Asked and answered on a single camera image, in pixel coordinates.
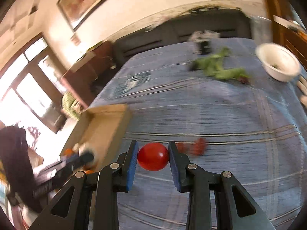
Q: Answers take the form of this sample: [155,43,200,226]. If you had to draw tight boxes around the brown armchair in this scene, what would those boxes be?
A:
[60,40,113,108]

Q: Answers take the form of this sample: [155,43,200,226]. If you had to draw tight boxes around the green patterned cloth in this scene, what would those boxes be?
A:
[61,91,82,121]

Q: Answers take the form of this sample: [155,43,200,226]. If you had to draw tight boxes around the black device on table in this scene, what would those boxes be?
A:
[188,30,220,55]

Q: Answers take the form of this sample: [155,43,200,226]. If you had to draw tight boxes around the dark jujube near leaves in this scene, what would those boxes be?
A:
[238,75,250,85]

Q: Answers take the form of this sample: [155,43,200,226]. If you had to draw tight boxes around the clear glass cup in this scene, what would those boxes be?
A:
[249,15,273,46]

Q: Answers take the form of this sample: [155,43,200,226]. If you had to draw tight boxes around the cardboard box tray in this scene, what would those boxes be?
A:
[60,104,132,171]

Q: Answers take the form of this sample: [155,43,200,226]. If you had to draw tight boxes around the black sofa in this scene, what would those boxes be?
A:
[90,8,253,90]

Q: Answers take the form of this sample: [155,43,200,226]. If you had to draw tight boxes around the green leafy vegetable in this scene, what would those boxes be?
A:
[189,47,249,81]

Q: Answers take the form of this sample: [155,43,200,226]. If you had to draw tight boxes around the wooden sideboard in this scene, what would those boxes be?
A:
[265,0,306,69]

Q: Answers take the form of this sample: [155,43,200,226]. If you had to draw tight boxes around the small beige cake piece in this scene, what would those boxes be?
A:
[78,142,98,170]

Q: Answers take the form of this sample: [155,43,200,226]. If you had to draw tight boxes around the small orange mandarin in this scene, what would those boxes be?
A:
[85,170,94,174]

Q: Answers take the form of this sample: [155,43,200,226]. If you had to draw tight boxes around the red cherry tomato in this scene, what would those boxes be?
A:
[137,143,169,171]

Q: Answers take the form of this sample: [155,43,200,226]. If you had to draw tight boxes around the white bowl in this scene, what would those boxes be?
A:
[256,43,301,83]

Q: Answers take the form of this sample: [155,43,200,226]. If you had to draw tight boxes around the round red jujube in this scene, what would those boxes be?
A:
[176,142,188,154]

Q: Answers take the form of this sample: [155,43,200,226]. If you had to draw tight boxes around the dark red jujube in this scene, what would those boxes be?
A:
[191,138,208,156]

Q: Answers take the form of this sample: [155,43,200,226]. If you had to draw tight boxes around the large orange mandarin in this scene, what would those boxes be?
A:
[64,149,74,156]

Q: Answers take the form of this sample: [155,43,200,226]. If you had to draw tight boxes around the blue plaid tablecloth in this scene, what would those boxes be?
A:
[92,38,306,229]

